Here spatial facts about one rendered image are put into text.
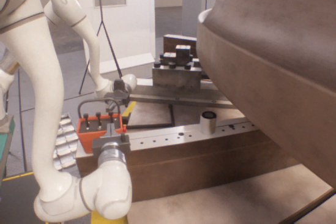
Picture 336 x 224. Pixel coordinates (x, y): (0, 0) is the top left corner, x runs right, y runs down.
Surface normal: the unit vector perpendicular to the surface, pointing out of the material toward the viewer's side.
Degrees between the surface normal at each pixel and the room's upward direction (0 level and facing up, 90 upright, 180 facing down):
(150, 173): 90
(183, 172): 90
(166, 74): 90
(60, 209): 80
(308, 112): 90
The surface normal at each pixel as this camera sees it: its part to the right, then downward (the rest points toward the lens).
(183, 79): -0.16, 0.46
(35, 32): 0.83, 0.24
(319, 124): -0.92, 0.18
